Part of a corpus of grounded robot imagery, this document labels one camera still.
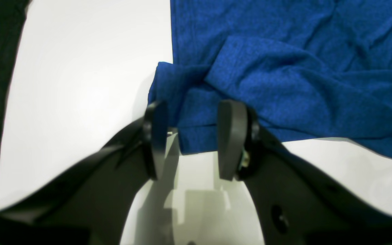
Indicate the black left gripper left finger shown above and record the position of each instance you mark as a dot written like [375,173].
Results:
[88,204]

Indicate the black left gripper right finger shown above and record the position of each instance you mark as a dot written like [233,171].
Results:
[296,203]

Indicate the blue long-sleeve shirt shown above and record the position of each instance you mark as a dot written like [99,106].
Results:
[309,68]

